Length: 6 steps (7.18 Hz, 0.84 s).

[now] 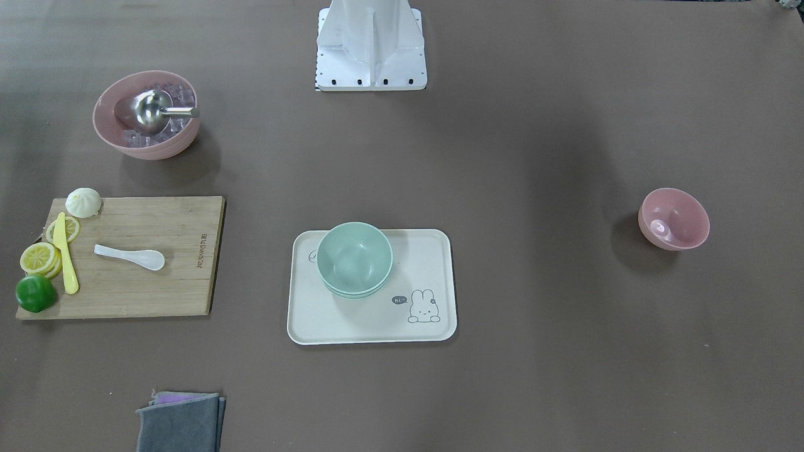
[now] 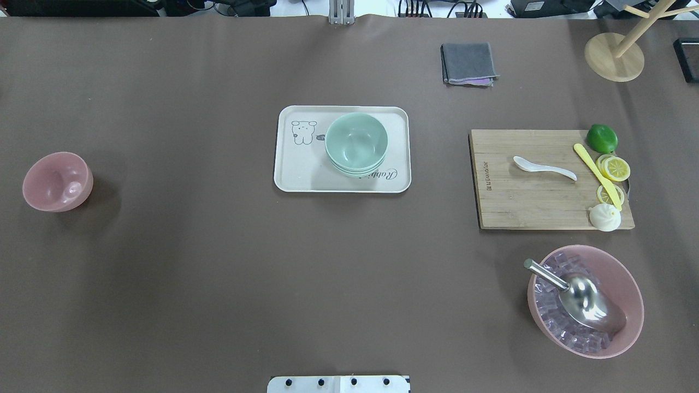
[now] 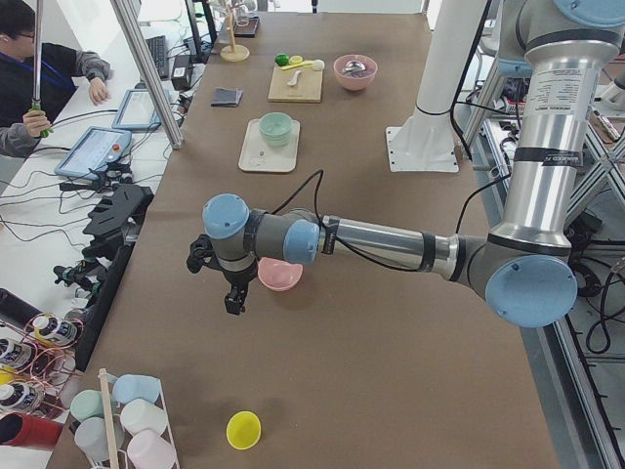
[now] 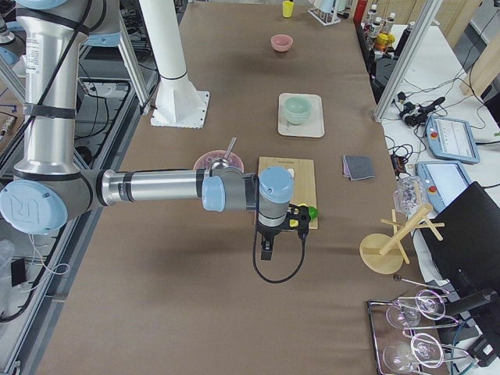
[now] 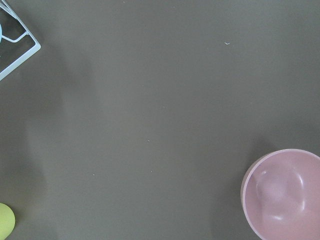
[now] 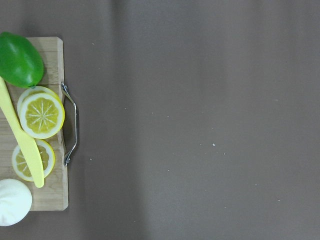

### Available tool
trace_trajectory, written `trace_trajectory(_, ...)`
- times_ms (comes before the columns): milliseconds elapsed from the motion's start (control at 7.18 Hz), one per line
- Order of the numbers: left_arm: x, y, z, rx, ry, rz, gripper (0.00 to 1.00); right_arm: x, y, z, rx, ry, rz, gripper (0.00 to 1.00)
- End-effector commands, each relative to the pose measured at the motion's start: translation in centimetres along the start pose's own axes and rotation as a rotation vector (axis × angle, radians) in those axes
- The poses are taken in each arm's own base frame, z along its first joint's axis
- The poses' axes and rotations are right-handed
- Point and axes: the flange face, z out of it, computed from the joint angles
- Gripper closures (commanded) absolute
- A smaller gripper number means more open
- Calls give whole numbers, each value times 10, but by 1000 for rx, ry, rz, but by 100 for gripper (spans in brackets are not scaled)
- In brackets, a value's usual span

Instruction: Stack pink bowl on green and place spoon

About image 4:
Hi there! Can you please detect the large pink ice bowl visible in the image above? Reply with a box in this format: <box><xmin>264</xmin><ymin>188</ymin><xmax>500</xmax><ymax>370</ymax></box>
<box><xmin>193</xmin><ymin>150</ymin><xmax>245</xmax><ymax>172</ymax></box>

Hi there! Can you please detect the black monitor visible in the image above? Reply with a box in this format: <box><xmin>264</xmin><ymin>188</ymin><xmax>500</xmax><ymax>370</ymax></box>
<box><xmin>424</xmin><ymin>182</ymin><xmax>499</xmax><ymax>296</ymax></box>

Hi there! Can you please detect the green lime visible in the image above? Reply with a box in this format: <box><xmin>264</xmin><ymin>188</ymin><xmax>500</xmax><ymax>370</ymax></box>
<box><xmin>308</xmin><ymin>206</ymin><xmax>318</xmax><ymax>220</ymax></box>

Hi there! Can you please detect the cream rabbit tray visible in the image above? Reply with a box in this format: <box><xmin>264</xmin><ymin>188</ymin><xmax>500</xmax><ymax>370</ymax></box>
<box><xmin>277</xmin><ymin>93</ymin><xmax>325</xmax><ymax>138</ymax></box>

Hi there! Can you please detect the small pink bowl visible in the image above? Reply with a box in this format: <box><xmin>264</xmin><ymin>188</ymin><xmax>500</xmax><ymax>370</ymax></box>
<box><xmin>270</xmin><ymin>34</ymin><xmax>294</xmax><ymax>52</ymax></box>

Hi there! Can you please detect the upper teach pendant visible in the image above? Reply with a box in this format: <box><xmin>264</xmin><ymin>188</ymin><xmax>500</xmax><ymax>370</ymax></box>
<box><xmin>426</xmin><ymin>116</ymin><xmax>480</xmax><ymax>164</ymax></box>

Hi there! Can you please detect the wire glass rack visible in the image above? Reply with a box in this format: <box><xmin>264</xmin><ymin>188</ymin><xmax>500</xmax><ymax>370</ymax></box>
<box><xmin>366</xmin><ymin>289</ymin><xmax>470</xmax><ymax>374</ymax></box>

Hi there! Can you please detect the wooden cup tree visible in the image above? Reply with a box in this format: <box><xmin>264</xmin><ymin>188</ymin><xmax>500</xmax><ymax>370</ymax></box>
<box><xmin>359</xmin><ymin>202</ymin><xmax>444</xmax><ymax>274</ymax></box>

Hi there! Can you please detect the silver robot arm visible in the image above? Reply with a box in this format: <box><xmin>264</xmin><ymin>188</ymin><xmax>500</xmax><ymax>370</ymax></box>
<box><xmin>1</xmin><ymin>1</ymin><xmax>310</xmax><ymax>260</ymax></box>

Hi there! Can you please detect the teach pendant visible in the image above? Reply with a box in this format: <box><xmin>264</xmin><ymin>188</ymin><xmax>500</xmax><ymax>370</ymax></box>
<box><xmin>416</xmin><ymin>160</ymin><xmax>472</xmax><ymax>213</ymax></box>
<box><xmin>426</xmin><ymin>116</ymin><xmax>480</xmax><ymax>164</ymax></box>

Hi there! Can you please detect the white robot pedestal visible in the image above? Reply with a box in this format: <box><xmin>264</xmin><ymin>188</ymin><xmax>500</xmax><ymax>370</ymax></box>
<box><xmin>140</xmin><ymin>0</ymin><xmax>210</xmax><ymax>129</ymax></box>

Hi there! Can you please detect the upper wine glass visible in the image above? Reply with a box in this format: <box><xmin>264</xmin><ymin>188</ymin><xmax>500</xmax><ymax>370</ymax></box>
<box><xmin>386</xmin><ymin>289</ymin><xmax>445</xmax><ymax>329</ymax></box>

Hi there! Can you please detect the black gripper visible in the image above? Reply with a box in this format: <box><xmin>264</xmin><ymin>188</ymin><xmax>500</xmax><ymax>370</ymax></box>
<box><xmin>255</xmin><ymin>203</ymin><xmax>309</xmax><ymax>260</ymax></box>

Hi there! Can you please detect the metal ice scoop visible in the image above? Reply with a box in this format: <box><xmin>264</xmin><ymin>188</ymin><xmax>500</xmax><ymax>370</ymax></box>
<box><xmin>210</xmin><ymin>137</ymin><xmax>237</xmax><ymax>170</ymax></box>

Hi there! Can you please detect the yellow cup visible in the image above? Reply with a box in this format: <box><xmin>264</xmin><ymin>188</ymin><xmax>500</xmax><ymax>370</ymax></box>
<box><xmin>282</xmin><ymin>0</ymin><xmax>295</xmax><ymax>19</ymax></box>

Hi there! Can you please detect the wine glass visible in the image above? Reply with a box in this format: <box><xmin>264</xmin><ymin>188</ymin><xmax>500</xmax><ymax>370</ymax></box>
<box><xmin>386</xmin><ymin>289</ymin><xmax>445</xmax><ymax>329</ymax></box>
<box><xmin>382</xmin><ymin>333</ymin><xmax>444</xmax><ymax>374</ymax></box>

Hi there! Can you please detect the green bowl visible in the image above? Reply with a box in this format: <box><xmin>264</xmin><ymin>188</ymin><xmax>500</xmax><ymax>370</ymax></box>
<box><xmin>284</xmin><ymin>96</ymin><xmax>312</xmax><ymax>125</ymax></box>

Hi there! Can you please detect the bamboo cutting board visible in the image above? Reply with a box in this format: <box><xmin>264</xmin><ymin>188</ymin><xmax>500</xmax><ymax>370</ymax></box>
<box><xmin>256</xmin><ymin>156</ymin><xmax>318</xmax><ymax>229</ymax></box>

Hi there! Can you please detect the lower wine glass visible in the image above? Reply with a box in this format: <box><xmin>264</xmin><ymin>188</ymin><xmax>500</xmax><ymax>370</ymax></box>
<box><xmin>382</xmin><ymin>333</ymin><xmax>444</xmax><ymax>374</ymax></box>

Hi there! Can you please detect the aluminium frame post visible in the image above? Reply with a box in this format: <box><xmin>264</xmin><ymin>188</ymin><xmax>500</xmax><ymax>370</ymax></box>
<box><xmin>373</xmin><ymin>0</ymin><xmax>442</xmax><ymax>123</ymax></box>

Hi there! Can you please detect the clear plastic cup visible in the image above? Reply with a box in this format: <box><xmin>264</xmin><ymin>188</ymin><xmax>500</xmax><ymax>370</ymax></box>
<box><xmin>393</xmin><ymin>176</ymin><xmax>428</xmax><ymax>217</ymax></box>

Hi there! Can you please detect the grey folded cloth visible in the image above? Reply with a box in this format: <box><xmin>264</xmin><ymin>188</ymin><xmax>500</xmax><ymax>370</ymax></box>
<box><xmin>342</xmin><ymin>155</ymin><xmax>375</xmax><ymax>180</ymax></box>

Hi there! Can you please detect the lower teach pendant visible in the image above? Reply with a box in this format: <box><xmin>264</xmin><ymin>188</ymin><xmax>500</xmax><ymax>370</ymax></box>
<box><xmin>416</xmin><ymin>160</ymin><xmax>472</xmax><ymax>213</ymax></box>

